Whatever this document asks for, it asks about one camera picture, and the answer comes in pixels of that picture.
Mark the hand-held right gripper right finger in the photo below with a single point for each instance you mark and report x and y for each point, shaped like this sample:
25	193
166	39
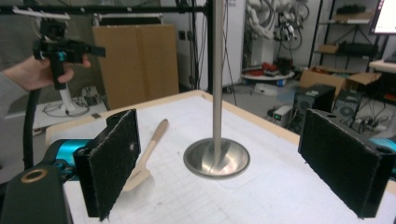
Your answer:
339	161

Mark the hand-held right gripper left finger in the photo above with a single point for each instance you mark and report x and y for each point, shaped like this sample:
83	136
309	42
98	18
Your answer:
106	168

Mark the wooden slotted spatula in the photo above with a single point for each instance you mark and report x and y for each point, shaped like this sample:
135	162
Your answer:
149	149

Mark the brown cardboard panel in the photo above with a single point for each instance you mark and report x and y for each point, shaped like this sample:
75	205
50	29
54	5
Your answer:
137	65

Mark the white stand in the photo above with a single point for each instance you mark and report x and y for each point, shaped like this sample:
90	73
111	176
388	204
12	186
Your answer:
67	102

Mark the dark computer case with fan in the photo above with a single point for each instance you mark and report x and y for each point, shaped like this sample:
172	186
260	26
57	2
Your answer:
347	107

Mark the black computer tower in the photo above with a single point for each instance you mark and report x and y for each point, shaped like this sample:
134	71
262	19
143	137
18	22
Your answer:
314	99

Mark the small white power supply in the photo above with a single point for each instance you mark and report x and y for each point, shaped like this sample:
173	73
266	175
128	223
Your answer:
281	115

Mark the open cardboard box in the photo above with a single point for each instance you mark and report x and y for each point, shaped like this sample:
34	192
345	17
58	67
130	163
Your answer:
323	79

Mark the white grid mat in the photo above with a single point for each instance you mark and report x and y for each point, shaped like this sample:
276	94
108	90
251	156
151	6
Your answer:
249	199

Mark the round white table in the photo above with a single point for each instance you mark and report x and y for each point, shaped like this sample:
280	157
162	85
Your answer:
267	75

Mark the black shelf rack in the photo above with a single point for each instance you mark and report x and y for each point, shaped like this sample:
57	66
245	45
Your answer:
348	46

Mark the metal utensil stand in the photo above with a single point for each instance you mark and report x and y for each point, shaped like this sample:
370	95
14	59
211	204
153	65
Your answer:
217	93

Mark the computer monitor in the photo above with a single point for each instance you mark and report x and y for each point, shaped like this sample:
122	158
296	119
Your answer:
385	17

